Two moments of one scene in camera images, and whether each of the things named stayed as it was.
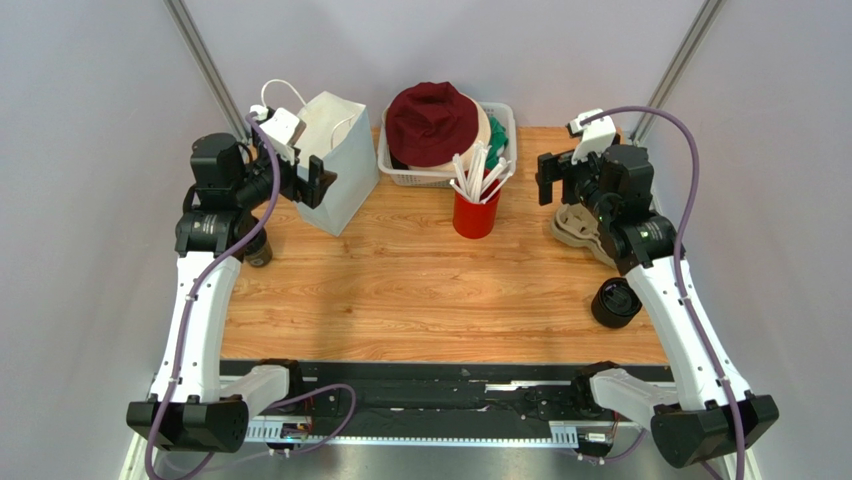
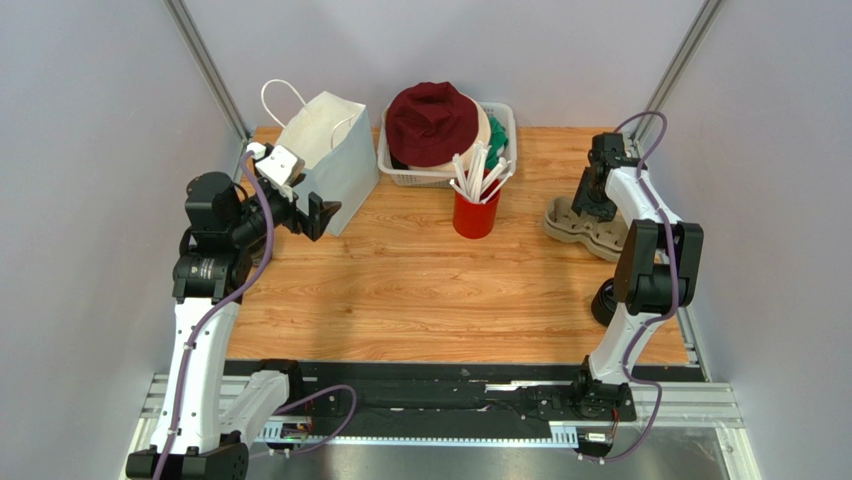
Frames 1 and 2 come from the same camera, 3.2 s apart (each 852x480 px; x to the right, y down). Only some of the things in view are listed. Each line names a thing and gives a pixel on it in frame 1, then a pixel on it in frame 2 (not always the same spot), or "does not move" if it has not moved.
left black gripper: [309, 182] to [299, 212]
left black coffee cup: [258, 251] does not move
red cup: [476, 220] does not move
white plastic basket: [400, 174] does not move
